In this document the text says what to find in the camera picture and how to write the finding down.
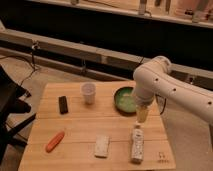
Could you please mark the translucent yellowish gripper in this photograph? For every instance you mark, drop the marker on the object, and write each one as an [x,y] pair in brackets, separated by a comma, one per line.
[142,113]

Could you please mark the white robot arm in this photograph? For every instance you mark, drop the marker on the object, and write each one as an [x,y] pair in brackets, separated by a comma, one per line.
[153,78]

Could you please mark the green ceramic bowl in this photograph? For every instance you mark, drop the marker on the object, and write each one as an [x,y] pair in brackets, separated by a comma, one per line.
[124,101]

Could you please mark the white squeeze bottle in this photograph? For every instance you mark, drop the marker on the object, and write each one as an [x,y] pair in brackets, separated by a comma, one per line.
[137,149]

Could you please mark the white sponge block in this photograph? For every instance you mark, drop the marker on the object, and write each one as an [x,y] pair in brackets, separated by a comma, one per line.
[101,146]

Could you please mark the black rectangular block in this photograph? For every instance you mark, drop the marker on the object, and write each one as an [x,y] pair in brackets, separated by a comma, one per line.
[63,107]

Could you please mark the black chair base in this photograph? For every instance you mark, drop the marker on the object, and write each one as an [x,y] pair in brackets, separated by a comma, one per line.
[10,93]

